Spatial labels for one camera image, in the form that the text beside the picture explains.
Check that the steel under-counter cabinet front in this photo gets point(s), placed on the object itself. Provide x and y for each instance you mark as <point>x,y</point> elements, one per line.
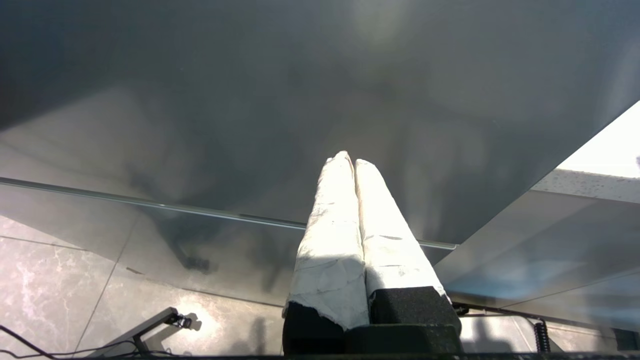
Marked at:
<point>550,250</point>

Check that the tall cabinet side panel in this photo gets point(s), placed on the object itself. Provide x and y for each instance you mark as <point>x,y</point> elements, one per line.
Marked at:
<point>250,100</point>

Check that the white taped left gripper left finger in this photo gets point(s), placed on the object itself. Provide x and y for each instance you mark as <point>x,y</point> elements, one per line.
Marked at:
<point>327,240</point>

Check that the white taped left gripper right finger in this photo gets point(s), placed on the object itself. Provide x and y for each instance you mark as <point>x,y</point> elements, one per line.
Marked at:
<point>390,240</point>

